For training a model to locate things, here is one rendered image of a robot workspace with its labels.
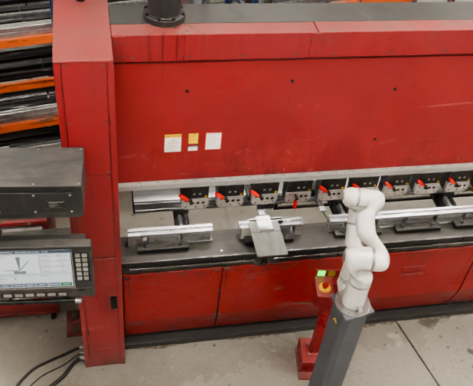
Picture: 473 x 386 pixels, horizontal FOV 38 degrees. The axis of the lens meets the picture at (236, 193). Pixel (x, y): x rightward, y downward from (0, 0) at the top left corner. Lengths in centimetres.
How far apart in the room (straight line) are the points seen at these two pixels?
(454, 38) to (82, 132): 184
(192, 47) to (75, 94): 57
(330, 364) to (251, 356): 76
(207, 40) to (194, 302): 182
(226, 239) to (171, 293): 48
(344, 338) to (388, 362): 104
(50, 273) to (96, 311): 93
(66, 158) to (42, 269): 55
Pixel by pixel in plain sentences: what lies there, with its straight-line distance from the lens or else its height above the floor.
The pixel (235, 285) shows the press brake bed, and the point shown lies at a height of 59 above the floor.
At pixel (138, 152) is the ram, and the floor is 161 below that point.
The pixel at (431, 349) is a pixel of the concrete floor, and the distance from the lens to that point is 505.
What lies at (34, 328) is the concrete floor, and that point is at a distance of 486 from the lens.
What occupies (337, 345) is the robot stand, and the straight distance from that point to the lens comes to 395.
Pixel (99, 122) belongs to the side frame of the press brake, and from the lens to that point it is 315.
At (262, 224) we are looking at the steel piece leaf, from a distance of 407.
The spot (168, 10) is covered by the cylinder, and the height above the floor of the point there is 238.
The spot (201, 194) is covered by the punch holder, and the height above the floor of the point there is 129.
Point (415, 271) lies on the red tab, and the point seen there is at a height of 57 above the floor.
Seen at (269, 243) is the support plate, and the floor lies 100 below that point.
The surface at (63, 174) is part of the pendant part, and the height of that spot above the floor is 195.
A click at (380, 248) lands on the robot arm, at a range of 352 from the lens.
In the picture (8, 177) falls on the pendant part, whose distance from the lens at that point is 296.
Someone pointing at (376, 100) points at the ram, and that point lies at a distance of 367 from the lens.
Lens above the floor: 391
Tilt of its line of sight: 43 degrees down
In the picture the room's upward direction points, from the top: 7 degrees clockwise
